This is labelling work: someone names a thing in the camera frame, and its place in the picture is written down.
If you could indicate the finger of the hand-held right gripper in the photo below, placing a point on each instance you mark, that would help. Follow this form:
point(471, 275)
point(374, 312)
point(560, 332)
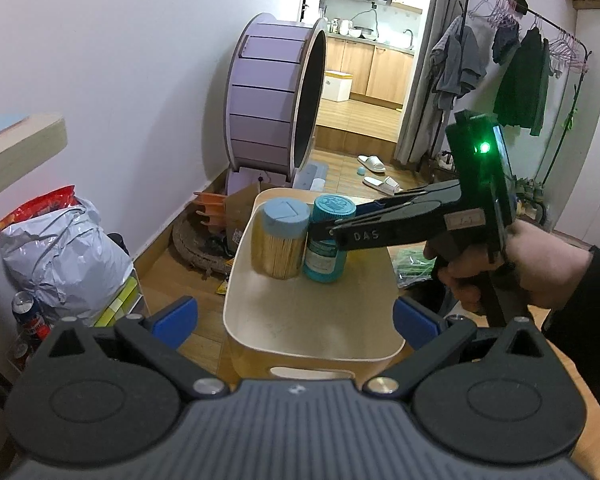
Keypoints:
point(370, 235)
point(405, 197)

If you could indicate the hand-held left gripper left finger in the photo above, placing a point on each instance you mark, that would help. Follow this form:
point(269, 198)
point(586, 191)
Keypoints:
point(177, 314)

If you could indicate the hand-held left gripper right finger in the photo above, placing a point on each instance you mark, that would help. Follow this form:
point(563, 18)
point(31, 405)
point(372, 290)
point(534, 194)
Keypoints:
point(414, 321)

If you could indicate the teal bottle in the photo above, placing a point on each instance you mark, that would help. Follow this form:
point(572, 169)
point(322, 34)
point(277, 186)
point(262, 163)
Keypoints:
point(325, 260)

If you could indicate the cream plastic container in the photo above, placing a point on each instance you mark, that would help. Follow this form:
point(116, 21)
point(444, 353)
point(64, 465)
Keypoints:
point(305, 320)

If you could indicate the person's right forearm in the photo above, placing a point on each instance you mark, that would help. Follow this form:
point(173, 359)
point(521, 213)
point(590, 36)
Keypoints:
point(595, 320)

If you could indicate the white slipper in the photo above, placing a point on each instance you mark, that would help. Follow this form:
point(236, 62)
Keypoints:
point(372, 163)
point(382, 185)

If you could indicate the green plastic packet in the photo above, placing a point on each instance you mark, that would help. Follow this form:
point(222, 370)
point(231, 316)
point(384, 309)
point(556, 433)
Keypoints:
point(412, 267)

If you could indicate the yellow-green box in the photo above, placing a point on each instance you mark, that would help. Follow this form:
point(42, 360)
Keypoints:
point(117, 302)

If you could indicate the round woven mat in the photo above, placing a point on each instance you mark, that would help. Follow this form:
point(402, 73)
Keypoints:
point(195, 250)

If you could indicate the toothpick jar with grey-blue lid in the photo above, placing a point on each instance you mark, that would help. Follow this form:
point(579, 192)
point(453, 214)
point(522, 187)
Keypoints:
point(280, 245)

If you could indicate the dark green hanging garment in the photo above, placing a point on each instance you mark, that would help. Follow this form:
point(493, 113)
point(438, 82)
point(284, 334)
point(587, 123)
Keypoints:
point(522, 85)

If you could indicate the orange plastic holder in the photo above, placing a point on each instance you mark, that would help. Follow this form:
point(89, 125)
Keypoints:
point(210, 210)

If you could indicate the grey curtain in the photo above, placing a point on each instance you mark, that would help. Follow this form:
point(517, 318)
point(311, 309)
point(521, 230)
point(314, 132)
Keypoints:
point(425, 85)

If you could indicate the black clothes rack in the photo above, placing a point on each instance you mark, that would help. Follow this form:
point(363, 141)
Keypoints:
point(575, 110)

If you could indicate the brown cardboard piece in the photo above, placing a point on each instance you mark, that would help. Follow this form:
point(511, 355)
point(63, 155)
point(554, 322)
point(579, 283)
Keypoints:
point(240, 210)

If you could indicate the grey hanging shirt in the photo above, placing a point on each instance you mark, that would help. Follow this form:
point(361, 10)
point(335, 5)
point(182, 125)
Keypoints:
point(457, 65)

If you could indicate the grey plastic bag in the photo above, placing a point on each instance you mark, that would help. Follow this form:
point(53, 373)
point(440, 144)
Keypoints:
point(65, 260)

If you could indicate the wooden kitchen base cabinet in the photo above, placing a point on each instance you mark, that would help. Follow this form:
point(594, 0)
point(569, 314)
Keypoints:
point(380, 72)

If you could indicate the white box with yellow lid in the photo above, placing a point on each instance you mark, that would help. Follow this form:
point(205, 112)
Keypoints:
point(336, 87)

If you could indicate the dark blue hanging garment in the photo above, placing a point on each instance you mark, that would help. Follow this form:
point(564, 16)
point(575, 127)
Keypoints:
point(505, 42)

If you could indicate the soda can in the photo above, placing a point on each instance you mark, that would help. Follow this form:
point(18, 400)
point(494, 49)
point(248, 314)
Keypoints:
point(30, 317)

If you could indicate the bunch of pink hangers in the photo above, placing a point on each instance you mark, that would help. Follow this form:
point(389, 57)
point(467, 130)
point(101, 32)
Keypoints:
point(495, 10)

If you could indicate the purple cat exercise wheel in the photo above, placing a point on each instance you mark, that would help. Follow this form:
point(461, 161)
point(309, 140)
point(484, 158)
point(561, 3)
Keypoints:
point(265, 90)

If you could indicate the red plastic bag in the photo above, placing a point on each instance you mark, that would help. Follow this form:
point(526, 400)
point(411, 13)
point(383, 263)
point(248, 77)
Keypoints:
point(35, 207)

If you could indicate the wooden shelf board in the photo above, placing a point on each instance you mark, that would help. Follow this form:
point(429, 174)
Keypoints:
point(15, 150)

